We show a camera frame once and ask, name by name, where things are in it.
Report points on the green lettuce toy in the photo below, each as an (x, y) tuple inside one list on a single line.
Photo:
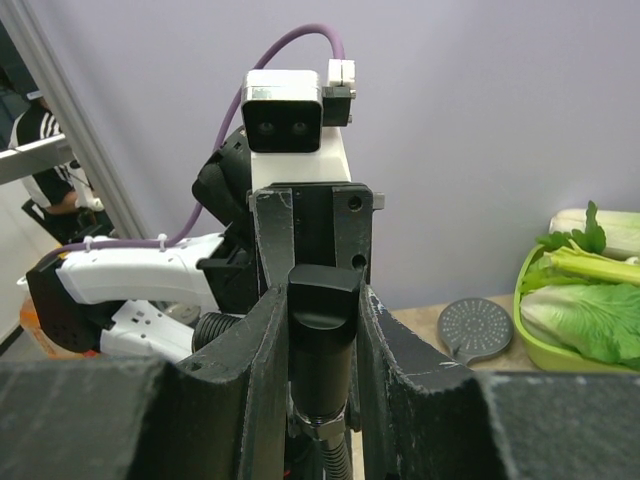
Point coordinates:
[(598, 322)]

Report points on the napa cabbage toy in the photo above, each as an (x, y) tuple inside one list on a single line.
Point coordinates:
[(621, 229)]

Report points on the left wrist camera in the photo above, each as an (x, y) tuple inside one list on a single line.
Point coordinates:
[(293, 124)]

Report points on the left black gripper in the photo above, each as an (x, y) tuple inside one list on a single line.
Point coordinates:
[(322, 223)]

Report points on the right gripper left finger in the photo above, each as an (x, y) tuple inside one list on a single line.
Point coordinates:
[(219, 414)]

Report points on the black angle valve fitting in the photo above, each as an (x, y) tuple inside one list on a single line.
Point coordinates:
[(296, 346)]

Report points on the grey shower head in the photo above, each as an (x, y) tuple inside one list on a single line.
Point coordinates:
[(475, 329)]

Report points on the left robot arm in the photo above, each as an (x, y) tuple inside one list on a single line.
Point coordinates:
[(104, 296)]

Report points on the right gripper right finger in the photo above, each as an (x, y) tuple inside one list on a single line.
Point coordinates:
[(427, 416)]

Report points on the green plastic tray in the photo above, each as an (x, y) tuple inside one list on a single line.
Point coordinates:
[(549, 356)]

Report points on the aluminium rail frame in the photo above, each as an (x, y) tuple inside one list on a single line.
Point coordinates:
[(87, 142)]

